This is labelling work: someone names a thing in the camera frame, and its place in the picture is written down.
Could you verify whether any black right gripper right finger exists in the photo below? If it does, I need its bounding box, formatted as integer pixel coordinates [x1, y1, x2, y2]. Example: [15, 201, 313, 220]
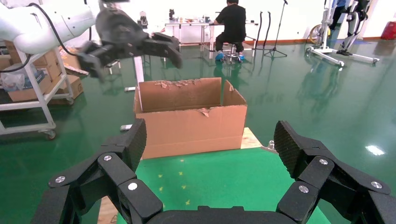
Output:
[274, 120, 396, 224]

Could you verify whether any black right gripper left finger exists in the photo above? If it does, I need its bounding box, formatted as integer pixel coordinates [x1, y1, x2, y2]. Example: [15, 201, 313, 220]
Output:
[31, 118, 163, 224]

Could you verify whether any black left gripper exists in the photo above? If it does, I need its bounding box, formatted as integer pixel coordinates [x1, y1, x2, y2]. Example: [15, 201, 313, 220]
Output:
[76, 6, 184, 84]

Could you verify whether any torn brown cardboard box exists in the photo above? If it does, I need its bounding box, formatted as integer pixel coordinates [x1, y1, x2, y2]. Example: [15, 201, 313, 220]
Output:
[58, 46, 89, 77]

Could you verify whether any plain brown storage box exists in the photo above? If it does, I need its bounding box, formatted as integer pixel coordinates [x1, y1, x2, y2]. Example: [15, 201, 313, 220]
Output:
[49, 74, 84, 105]

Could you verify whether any stacked brown storage box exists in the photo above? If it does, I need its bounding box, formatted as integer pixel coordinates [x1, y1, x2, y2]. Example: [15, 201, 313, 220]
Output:
[34, 51, 63, 81]

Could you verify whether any large open cardboard carton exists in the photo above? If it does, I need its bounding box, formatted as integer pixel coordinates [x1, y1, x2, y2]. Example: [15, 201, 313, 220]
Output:
[134, 77, 248, 160]

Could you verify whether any cardboard box with blue print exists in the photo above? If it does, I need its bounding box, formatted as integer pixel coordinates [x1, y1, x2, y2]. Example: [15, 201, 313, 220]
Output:
[7, 74, 52, 103]

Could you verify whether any white work table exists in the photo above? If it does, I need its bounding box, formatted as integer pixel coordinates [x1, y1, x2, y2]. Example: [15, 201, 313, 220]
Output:
[164, 18, 259, 60]

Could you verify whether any chrome wheeled stool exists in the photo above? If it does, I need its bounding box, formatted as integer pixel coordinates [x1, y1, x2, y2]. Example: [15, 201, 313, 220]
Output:
[221, 43, 245, 64]

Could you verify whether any seated person in black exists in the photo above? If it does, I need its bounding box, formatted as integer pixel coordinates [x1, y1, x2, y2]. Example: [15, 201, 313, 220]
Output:
[213, 0, 247, 62]

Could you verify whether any white wheeled shelf rack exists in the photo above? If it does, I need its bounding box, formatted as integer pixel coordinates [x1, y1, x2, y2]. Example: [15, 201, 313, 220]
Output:
[0, 46, 75, 140]

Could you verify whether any green table cloth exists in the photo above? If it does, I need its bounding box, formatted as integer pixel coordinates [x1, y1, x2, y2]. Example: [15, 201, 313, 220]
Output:
[117, 147, 332, 224]

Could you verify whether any clear plastic bag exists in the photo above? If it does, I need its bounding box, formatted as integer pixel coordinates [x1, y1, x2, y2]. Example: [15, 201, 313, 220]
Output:
[0, 63, 41, 92]

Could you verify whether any black pole stand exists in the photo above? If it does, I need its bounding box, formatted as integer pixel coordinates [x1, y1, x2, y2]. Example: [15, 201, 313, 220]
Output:
[264, 11, 273, 50]
[255, 11, 263, 50]

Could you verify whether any humanoid robot on stand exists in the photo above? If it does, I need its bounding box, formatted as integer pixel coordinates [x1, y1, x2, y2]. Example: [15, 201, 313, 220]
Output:
[306, 0, 381, 67]

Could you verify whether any black tripod stand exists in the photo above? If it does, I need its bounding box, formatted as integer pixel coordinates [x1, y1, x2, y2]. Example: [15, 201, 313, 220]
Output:
[263, 0, 288, 59]

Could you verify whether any grey humanoid robot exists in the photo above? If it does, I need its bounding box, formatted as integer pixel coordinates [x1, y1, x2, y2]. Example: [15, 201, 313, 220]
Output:
[335, 0, 372, 56]

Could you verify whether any red cabinet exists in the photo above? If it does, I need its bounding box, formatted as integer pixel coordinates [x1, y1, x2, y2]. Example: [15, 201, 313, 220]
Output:
[380, 21, 396, 41]

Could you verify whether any white upright post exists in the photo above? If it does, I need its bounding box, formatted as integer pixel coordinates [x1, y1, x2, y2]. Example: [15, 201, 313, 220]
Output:
[124, 56, 146, 112]

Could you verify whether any black braided cable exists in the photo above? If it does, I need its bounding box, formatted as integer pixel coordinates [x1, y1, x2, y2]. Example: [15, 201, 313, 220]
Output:
[27, 2, 79, 58]

